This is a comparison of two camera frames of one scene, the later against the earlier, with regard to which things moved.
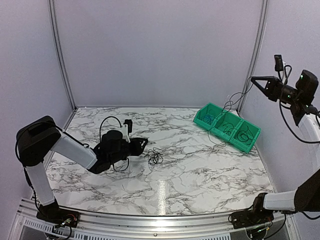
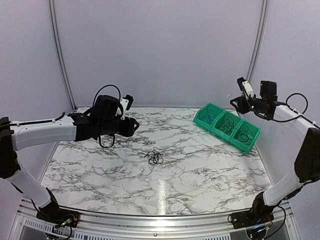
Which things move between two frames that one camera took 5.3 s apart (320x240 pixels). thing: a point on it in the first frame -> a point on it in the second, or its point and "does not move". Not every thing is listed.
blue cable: (208, 118) does not move
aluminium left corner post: (61, 58) does not move
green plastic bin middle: (226, 124) does not move
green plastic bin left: (207, 115) does not move
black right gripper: (273, 88) -> (241, 108)
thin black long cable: (226, 106) -> (228, 126)
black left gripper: (136, 142) -> (129, 130)
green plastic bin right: (245, 135) does not move
